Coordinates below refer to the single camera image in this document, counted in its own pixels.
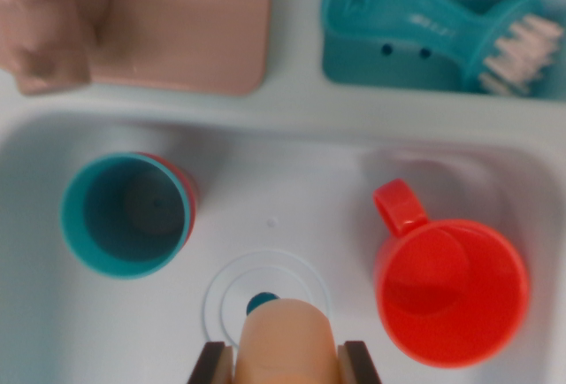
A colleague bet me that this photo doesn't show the teal dish brush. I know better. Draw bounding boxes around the teal dish brush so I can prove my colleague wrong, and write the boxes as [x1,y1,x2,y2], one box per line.
[320,0,565,96]

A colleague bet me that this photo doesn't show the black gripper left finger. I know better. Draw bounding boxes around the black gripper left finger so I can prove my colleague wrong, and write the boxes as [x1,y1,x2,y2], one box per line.
[187,342,235,384]

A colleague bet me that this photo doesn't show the teal handleless cup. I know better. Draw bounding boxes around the teal handleless cup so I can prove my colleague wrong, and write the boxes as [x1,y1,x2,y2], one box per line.
[59,152,192,280]

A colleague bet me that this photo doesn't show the light blue toy sink unit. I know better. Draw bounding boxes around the light blue toy sink unit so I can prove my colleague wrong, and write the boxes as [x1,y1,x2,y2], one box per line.
[0,0,566,384]

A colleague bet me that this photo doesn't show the beige toy detergent bottle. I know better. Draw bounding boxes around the beige toy detergent bottle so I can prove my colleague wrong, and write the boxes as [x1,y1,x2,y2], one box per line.
[233,298,344,384]

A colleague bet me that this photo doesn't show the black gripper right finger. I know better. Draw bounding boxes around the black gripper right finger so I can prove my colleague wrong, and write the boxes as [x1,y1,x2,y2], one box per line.
[338,340,384,384]

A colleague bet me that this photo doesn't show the grey toy faucet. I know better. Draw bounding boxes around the grey toy faucet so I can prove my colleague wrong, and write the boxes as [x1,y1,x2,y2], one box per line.
[0,0,273,96]

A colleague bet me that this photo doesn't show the red toy mug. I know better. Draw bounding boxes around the red toy mug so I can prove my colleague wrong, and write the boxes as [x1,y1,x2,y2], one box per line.
[371,178,531,370]

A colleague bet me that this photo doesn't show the red handleless cup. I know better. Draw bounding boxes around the red handleless cup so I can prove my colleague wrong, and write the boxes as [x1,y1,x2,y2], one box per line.
[132,151,199,248]

